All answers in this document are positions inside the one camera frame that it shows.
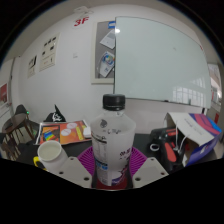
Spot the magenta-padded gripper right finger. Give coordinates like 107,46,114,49
128,146,169,190

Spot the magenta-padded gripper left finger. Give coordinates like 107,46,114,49
54,146,98,190

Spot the clear bottle with black cap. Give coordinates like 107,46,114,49
89,93,137,188

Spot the black and red power drill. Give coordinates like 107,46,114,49
148,127,185,174

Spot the small white flat device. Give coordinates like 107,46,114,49
82,126,93,139

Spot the colourful orange book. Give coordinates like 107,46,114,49
35,119,92,147

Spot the blue and white cardboard box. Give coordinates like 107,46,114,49
163,112,223,168

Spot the black pirate hat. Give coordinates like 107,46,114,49
43,104,67,123

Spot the brown wooden chair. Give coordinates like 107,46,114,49
0,113,35,160

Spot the dark upholstered chair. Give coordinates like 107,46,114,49
14,104,30,116

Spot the large whiteboard on stand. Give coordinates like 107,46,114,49
113,15,213,110

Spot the grey notice board with papers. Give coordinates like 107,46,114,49
90,20,117,85

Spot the white mug with yellow handle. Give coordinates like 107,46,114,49
33,140,70,172

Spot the red wall poster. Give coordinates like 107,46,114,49
0,83,8,107

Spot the small white wall poster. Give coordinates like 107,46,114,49
27,54,38,80

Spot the large white wall poster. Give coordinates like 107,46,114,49
39,33,61,72

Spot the red floor number wall sign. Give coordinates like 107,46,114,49
73,16,90,28

